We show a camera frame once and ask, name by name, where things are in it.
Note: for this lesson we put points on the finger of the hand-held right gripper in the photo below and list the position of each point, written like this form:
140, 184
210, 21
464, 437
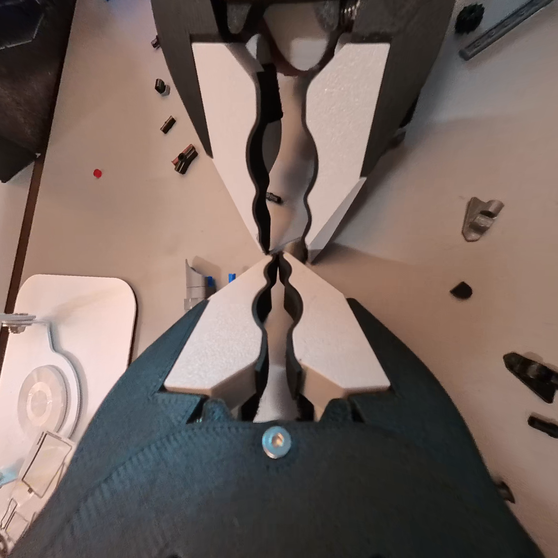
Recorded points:
344, 109
222, 109

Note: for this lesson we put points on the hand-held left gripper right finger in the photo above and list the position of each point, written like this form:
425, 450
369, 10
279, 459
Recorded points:
340, 348

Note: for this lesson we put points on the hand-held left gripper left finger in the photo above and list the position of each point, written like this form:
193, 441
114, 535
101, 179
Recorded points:
209, 348

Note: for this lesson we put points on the grey lego assembly blue pins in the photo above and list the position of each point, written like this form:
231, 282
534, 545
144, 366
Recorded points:
194, 287

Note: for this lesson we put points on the black lego pin connector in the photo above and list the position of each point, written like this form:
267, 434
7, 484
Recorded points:
168, 124

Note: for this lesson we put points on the grey and black lego clip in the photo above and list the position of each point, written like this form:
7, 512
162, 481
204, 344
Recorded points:
161, 86

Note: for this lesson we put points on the small black lego pin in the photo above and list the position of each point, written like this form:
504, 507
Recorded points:
273, 197

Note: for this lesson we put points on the black rounded lego piece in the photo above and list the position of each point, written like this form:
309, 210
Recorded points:
461, 290

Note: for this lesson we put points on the black lego gear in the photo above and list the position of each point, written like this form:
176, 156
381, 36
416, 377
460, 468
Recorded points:
468, 19

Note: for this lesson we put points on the grey triangular lego piece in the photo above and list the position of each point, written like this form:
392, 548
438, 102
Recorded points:
481, 218

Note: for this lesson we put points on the grey lego beam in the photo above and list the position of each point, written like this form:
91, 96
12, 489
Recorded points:
505, 30

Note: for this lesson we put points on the black lego wedge panel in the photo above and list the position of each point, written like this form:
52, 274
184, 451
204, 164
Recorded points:
532, 375

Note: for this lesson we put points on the black lego axle pin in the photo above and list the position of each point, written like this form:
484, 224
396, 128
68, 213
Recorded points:
542, 425

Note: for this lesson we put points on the black lego bush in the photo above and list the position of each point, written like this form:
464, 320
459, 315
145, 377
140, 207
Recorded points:
505, 492

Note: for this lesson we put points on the black connector with brown axle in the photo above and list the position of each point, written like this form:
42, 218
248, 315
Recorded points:
185, 158

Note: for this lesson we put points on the clear sticker sheet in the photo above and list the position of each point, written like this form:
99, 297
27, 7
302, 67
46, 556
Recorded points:
46, 462

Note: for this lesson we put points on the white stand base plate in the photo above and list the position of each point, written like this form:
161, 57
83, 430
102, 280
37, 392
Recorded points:
96, 314

